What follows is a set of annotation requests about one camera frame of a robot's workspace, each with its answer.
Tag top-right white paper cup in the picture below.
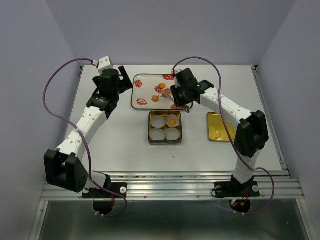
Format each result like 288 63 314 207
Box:
166 114 180 128

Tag gold tin lid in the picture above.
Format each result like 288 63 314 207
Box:
207 112 230 142

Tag gold square tin box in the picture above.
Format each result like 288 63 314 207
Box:
147 111 183 145

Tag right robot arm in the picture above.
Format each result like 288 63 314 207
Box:
170 68 269 195

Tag top-left white paper cup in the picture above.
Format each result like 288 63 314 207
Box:
150 115 166 129

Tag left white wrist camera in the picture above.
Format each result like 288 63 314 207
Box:
92 56 114 75

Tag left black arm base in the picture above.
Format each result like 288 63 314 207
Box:
82 171 128 218

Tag strawberry print tray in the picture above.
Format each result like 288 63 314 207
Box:
130 73 195 111

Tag bottom-right white paper cup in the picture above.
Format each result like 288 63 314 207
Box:
165 127 181 141

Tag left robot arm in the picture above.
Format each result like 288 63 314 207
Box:
44 66 133 197

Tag purple cable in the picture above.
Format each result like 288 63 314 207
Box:
171 56 276 216
42 58 128 218

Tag bottom-left white paper cup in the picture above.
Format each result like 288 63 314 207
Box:
149 128 166 141

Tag metal tongs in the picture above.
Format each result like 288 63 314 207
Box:
163 89 194 113

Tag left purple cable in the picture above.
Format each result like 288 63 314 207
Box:
42 58 128 218

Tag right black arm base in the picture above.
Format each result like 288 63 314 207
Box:
210 175 260 214

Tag aluminium rail frame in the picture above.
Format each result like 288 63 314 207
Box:
28 64 311 240

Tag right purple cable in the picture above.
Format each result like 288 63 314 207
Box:
171 56 276 216

